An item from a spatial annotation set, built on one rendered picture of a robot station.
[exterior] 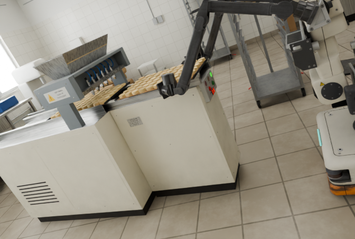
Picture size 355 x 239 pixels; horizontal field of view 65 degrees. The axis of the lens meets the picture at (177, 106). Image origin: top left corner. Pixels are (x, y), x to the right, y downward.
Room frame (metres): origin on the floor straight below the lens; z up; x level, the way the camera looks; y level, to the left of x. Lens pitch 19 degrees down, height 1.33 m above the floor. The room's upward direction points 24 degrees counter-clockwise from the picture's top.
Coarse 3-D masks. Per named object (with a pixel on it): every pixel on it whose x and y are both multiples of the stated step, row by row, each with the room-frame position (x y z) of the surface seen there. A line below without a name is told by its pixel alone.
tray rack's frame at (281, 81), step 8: (232, 16) 3.21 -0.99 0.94; (256, 16) 3.15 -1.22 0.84; (256, 24) 3.15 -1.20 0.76; (264, 48) 3.15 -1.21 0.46; (272, 72) 3.14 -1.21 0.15; (280, 72) 3.04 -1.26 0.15; (288, 72) 2.93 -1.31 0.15; (296, 72) 2.84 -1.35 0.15; (264, 80) 3.01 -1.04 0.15; (272, 80) 2.91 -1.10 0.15; (280, 80) 2.82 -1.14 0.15; (288, 80) 2.73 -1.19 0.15; (296, 80) 2.64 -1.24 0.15; (264, 88) 2.80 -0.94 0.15; (272, 88) 2.71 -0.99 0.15; (280, 88) 2.63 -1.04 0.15; (288, 88) 2.54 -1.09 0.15; (296, 88) 2.50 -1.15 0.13; (304, 88) 2.53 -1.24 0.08; (264, 96) 2.61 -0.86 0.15; (272, 96) 2.58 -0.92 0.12
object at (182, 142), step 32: (160, 96) 1.74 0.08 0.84; (192, 96) 1.64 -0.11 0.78; (128, 128) 1.89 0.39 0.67; (160, 128) 1.78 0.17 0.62; (192, 128) 1.68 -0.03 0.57; (224, 128) 1.79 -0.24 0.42; (160, 160) 1.84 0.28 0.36; (192, 160) 1.72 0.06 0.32; (224, 160) 1.62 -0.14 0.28; (160, 192) 1.94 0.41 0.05; (192, 192) 1.81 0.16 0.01
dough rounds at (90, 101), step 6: (120, 84) 2.24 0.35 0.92; (102, 90) 2.33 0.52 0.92; (108, 90) 2.22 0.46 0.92; (114, 90) 2.12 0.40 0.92; (90, 96) 2.31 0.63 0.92; (96, 96) 2.20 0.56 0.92; (102, 96) 2.10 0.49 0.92; (108, 96) 2.01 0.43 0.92; (78, 102) 2.28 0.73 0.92; (84, 102) 2.17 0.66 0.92; (90, 102) 2.07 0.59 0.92; (96, 102) 1.98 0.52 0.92; (102, 102) 1.93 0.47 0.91; (78, 108) 2.05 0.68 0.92; (84, 108) 2.01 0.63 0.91; (54, 114) 2.20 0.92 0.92; (60, 114) 2.12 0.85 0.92
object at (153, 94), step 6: (198, 78) 1.61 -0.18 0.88; (192, 84) 1.64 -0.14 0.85; (198, 84) 1.62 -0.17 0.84; (156, 90) 1.75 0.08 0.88; (138, 96) 1.81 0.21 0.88; (144, 96) 1.80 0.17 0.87; (150, 96) 1.78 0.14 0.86; (156, 96) 1.76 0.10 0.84; (108, 102) 1.93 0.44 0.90; (114, 102) 1.91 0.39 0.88; (120, 102) 1.89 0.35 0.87; (126, 102) 1.87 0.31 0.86; (132, 102) 1.85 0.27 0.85; (108, 108) 1.94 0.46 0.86; (114, 108) 1.92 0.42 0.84; (24, 126) 2.39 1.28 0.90
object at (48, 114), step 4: (208, 60) 1.87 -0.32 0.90; (204, 64) 1.88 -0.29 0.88; (208, 64) 1.87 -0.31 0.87; (204, 68) 1.89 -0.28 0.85; (208, 68) 1.88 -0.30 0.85; (124, 88) 2.20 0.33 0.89; (120, 92) 2.23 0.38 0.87; (116, 96) 2.25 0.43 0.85; (56, 108) 2.58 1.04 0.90; (44, 112) 2.63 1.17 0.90; (48, 112) 2.61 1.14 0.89; (52, 112) 2.59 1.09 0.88; (56, 112) 2.57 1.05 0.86; (32, 116) 2.71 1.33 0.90; (36, 116) 2.69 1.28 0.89; (40, 116) 2.67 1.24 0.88; (44, 116) 2.65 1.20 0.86; (48, 116) 2.63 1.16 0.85; (24, 120) 2.78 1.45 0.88; (28, 120) 2.75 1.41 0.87; (32, 120) 2.73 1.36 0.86; (36, 120) 2.71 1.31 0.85
